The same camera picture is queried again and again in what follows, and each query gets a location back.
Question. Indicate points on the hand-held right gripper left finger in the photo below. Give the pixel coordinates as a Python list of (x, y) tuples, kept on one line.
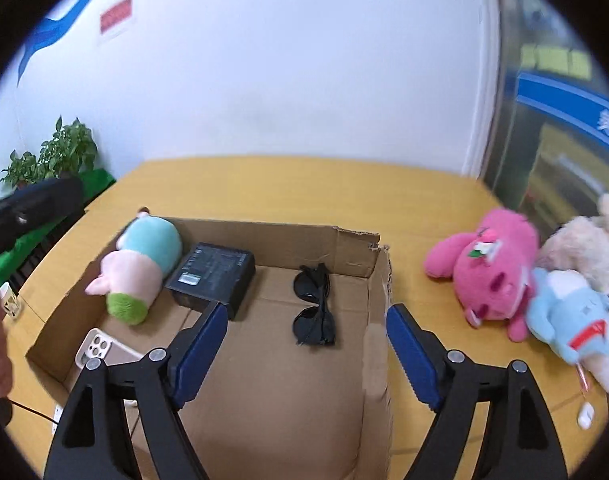
[(199, 355)]

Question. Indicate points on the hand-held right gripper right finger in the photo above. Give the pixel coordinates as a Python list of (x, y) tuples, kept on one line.
[(414, 360)]

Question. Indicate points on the brown cardboard box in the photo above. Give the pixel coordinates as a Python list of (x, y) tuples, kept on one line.
[(284, 385)]

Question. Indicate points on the black sunglasses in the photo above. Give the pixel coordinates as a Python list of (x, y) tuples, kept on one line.
[(307, 325)]

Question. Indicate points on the green potted plant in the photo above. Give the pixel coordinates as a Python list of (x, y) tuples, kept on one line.
[(64, 150)]

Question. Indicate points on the green cloth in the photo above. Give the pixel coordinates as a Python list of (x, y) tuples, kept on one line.
[(97, 182)]

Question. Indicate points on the small black box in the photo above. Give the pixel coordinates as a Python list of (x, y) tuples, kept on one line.
[(209, 270)]

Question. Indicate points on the small white cup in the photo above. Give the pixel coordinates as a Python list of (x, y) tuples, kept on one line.
[(10, 305)]

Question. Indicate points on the phone in cream case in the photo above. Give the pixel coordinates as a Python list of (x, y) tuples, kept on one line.
[(102, 347)]

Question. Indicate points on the pink plush bear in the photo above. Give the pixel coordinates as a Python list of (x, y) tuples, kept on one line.
[(489, 280)]

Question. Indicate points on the pastel green pink plush toy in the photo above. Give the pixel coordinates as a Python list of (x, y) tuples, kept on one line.
[(149, 245)]

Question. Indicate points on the light blue plush toy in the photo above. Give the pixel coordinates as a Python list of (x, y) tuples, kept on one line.
[(559, 315)]

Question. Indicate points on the pink pen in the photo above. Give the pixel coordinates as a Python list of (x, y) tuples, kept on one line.
[(582, 377)]

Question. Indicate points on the white earbuds case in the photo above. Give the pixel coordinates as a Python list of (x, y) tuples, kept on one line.
[(585, 416)]

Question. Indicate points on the white plush dog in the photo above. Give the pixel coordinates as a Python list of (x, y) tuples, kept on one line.
[(606, 367)]

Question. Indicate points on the cream fluffy plush toy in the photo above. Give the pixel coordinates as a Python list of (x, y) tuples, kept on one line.
[(584, 245)]

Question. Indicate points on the glass partition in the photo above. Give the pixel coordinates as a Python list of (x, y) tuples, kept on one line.
[(534, 160)]

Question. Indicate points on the blue sign on glass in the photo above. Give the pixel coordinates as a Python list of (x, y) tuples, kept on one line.
[(559, 100)]

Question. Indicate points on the blue wall decal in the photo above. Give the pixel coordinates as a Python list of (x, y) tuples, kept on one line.
[(49, 30)]

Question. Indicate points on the red wall sign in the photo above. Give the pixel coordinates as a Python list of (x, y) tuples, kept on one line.
[(117, 15)]

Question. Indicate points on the white window frame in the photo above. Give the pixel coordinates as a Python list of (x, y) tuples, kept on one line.
[(487, 85)]

